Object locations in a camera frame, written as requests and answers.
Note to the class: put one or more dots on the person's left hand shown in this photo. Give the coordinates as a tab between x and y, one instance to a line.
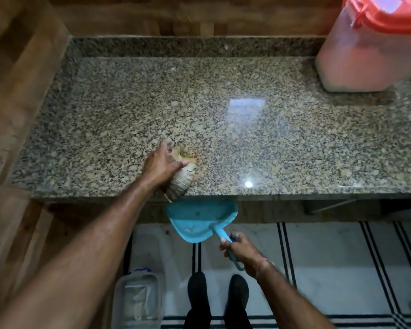
159	166

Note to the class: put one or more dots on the person's right hand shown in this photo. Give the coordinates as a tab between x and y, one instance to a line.
243	251

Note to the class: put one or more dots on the person's left thumb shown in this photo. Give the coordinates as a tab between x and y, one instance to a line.
178	164

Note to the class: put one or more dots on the person's right fingers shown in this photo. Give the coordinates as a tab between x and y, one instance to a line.
227	241

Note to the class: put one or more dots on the straw hand broom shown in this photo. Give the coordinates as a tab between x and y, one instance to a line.
180	176

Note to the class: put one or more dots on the blue plastic dustpan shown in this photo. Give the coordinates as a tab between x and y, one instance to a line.
202	222

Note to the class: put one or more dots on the person's left forearm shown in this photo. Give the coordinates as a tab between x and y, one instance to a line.
72	263

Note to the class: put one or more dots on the person's right forearm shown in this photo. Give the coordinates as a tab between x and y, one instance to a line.
289	298

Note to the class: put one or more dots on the red thread wristband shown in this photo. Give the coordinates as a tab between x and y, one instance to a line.
263	265

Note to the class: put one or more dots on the person's right black shoe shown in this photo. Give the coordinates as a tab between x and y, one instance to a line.
238	301

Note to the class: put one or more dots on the person's black shoe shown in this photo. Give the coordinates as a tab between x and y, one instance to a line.
198	301
238	301

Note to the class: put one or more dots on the person's left black shoe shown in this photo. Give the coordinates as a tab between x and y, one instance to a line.
198	301

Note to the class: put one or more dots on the clear plastic storage box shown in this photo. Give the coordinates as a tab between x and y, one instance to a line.
136	301

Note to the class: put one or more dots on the clear container with red lid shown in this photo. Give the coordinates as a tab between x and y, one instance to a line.
370	42

